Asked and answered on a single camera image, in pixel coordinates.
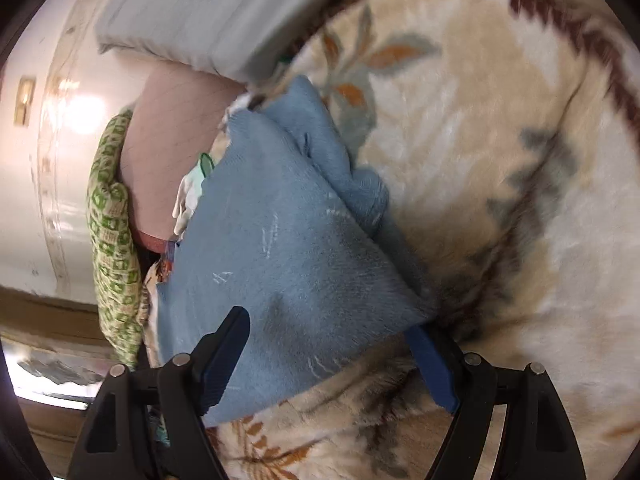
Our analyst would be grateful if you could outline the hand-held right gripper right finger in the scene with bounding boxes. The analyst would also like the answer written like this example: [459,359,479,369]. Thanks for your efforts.
[409,322,587,480]

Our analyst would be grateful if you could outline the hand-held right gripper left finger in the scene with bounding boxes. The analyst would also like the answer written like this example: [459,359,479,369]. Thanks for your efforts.
[67,306,251,480]

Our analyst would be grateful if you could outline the light blue knit sweater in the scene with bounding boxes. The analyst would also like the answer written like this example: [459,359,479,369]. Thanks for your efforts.
[155,74,442,428]

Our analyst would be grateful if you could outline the small red patterned object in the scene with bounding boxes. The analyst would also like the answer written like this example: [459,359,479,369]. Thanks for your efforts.
[151,234,182,281]

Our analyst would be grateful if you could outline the green checked pillow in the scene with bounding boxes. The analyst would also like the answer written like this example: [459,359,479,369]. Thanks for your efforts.
[85,109,152,372]

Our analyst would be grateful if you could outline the pink cushion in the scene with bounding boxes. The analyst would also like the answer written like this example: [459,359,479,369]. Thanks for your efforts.
[117,62,249,256]

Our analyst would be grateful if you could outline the leaf print fleece blanket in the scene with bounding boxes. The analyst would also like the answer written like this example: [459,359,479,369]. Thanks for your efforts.
[137,0,640,480]

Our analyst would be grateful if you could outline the grey pillow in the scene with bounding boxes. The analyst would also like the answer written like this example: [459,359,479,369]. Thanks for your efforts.
[95,0,363,85]

